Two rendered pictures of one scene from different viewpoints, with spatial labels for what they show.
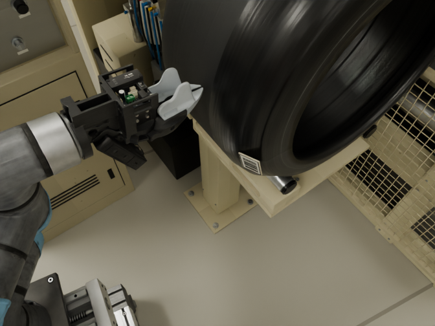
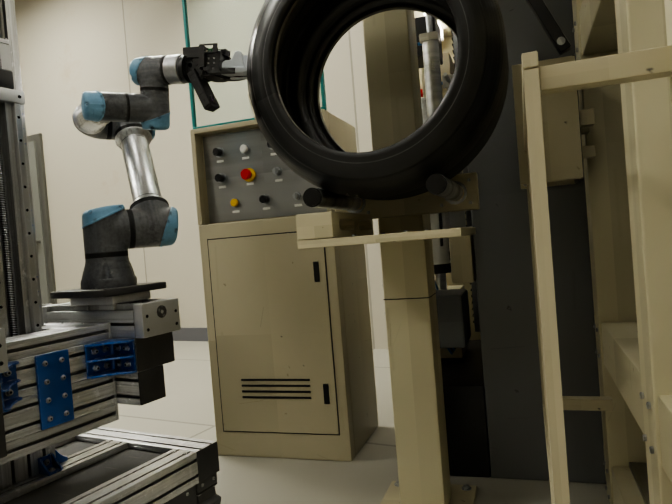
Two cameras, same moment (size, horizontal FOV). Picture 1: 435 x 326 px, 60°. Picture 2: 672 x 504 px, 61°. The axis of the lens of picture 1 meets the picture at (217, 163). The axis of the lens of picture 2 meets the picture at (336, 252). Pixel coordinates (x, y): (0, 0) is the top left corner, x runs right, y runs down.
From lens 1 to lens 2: 1.56 m
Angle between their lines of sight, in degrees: 71
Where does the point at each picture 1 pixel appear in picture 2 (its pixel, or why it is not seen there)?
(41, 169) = (159, 63)
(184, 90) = (237, 55)
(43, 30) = not seen: hidden behind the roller
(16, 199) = (146, 79)
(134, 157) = (203, 93)
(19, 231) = (137, 97)
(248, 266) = not seen: outside the picture
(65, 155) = (170, 61)
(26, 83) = (285, 223)
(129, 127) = (200, 59)
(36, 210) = (152, 100)
